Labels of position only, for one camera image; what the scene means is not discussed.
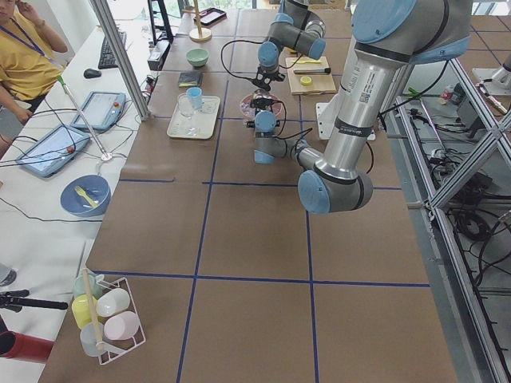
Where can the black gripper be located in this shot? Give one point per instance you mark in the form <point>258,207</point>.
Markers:
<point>267,76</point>
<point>261,105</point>

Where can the stainless steel ice scoop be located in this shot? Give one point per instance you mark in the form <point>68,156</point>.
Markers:
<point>260,94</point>

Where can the pink bowl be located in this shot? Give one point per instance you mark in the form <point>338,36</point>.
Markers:
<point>248,98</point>

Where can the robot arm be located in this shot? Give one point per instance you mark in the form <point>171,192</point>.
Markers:
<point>294,27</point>
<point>386,35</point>

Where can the clear ice cubes pile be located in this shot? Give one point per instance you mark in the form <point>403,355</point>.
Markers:
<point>246,109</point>

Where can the blue plastic cup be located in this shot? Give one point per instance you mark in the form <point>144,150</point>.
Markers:
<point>194,95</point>

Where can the wooden cup stand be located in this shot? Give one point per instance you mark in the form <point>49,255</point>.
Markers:
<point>199,33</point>

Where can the white plastic cup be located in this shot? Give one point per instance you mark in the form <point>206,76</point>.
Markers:
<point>113,302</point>

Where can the green plastic cup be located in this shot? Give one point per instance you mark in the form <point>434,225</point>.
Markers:
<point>95,281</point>

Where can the pink plastic cup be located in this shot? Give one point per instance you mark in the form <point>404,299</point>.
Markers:
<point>122,326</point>

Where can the yellow plastic cup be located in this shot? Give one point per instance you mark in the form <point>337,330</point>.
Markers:
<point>80,311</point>

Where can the clear plastic cup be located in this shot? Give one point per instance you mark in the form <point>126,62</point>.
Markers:
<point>89,342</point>

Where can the half lemon slice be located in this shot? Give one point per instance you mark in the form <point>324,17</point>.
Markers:
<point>306,81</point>

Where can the wooden cutting board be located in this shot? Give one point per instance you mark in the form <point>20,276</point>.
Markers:
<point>322,84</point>

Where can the steel muddler black tip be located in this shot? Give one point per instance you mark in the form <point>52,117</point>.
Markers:
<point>311,72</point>

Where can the green ceramic bowl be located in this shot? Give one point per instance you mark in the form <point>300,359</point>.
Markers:
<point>197,57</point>

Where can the cream bear serving tray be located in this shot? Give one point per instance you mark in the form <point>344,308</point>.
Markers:
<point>200,126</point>

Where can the clear wine glass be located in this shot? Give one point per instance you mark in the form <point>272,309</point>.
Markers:
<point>185,106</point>

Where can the grey yellow folded cloth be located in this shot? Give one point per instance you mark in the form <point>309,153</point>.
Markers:
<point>190,79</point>

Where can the black keyboard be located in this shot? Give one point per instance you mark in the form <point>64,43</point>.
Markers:
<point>107,58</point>

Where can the blue teach pendant far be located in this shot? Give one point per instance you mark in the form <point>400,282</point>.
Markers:
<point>103,109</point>

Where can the blue teach pendant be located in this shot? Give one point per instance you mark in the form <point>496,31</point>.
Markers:
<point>103,109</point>
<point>53,151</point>

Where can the black computer mouse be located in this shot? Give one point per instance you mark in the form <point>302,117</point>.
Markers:
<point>91,73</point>

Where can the blue bowl on side table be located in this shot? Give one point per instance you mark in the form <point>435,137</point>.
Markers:
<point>96,187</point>

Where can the yellow plastic fork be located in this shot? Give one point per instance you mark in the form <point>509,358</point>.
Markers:
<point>83,194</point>

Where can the blue teach pendant near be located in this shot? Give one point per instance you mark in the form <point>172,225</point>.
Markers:
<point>53,151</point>

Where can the person in yellow shirt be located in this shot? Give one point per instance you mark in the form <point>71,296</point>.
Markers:
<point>29,68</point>

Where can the red cylinder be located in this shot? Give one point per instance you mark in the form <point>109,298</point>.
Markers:
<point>24,347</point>

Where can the aluminium frame post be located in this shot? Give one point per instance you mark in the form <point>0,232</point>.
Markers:
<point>108,24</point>

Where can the white wire cup rack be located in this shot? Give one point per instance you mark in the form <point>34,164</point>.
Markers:
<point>114,349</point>

